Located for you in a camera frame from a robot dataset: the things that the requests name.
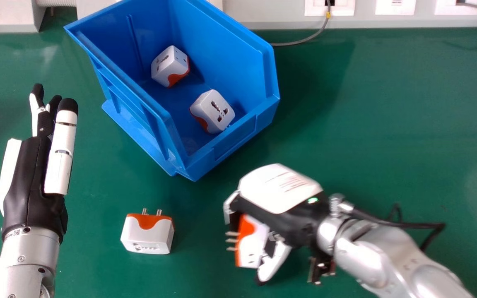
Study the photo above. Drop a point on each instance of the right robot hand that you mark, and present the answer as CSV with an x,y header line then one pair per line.
x,y
282,203

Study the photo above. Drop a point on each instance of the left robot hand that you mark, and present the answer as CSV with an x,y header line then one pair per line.
x,y
29,182

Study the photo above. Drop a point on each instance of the white-and-orange plug adapter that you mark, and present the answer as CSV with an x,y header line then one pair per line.
x,y
169,65
147,234
249,240
213,111

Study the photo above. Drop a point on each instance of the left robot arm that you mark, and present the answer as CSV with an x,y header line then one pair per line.
x,y
21,265

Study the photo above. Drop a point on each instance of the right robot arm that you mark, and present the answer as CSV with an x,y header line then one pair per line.
x,y
391,260

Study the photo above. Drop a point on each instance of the blue plastic bin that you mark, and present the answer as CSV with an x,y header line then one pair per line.
x,y
180,82

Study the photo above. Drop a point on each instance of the white wall socket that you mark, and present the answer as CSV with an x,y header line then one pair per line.
x,y
329,7
395,6
460,6

